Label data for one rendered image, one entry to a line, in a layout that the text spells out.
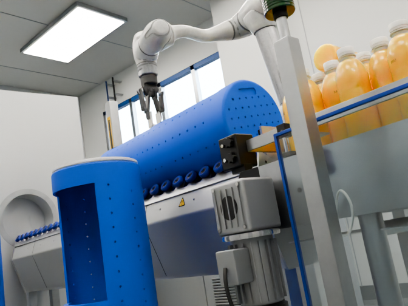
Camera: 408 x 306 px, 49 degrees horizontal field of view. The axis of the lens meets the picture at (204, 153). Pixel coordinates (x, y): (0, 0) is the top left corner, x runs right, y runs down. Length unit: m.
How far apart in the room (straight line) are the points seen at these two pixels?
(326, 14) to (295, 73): 3.92
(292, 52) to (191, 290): 3.21
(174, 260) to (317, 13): 3.61
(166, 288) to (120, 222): 2.82
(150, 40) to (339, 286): 1.35
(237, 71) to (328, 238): 4.11
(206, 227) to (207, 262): 0.14
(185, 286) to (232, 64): 2.37
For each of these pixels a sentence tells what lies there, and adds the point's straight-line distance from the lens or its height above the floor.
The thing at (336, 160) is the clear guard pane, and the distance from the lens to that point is 0.96.
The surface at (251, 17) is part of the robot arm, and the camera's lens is 2.20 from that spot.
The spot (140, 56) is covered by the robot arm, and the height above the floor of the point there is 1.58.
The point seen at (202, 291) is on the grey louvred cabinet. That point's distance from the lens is 3.87.
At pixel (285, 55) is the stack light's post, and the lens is 0.92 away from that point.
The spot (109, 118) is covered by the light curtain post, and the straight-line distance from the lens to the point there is 2.87.
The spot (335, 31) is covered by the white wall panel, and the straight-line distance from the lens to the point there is 4.72.
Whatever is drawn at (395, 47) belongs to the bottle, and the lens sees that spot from 1.03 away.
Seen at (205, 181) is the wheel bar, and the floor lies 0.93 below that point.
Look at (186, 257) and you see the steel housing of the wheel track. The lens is 1.62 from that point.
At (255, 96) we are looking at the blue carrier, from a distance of 1.51.
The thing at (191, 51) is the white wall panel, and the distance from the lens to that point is 5.82.
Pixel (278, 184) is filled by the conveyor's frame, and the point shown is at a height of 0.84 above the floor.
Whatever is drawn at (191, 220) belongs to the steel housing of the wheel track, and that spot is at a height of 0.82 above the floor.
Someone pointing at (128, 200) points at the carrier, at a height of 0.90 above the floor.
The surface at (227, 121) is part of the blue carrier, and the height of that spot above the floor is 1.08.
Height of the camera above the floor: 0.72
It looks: 12 degrees up
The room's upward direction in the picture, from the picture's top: 9 degrees counter-clockwise
